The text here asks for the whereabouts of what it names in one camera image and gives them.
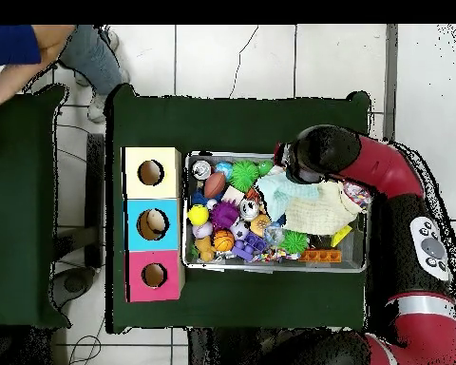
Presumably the mint green knitted cloth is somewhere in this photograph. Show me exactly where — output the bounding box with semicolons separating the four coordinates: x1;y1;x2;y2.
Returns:
256;173;320;223

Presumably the wooden box with three holes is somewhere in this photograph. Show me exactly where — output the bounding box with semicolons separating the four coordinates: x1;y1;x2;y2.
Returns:
121;146;185;303

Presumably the purple spiky ball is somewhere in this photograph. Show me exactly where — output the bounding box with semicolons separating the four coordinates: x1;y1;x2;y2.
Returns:
211;201;240;231

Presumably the brown toy football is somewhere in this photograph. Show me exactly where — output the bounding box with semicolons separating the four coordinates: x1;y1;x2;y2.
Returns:
203;171;228;201

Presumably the green spiky ball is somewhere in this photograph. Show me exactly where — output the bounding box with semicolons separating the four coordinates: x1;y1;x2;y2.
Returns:
229;159;259;193

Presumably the yellow smiley face ball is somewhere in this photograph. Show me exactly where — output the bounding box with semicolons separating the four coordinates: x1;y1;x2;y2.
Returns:
187;203;210;227

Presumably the blue globe ball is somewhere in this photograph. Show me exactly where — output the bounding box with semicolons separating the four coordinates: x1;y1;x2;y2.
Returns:
215;161;234;180

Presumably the orange toy basketball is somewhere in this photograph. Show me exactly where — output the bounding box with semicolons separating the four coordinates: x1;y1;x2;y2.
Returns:
212;229;237;253

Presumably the silver drink can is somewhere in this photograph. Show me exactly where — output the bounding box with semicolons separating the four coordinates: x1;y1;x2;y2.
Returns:
191;159;213;181

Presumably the white ball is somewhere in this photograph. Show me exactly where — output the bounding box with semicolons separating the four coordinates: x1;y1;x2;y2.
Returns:
146;210;168;233

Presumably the cream knitted cloth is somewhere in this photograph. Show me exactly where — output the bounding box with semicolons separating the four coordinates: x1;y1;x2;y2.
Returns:
283;180;362;237

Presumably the orange plastic tray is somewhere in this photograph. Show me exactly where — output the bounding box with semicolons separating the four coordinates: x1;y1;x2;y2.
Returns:
299;249;343;264

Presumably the person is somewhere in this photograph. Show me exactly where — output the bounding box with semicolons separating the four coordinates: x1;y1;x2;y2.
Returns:
0;25;130;123

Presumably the green cloth side table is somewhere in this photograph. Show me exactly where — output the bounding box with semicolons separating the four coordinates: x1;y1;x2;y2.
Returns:
0;85;69;330

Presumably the shallow wire mesh bin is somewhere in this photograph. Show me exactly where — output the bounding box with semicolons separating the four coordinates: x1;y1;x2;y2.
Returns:
181;151;370;273

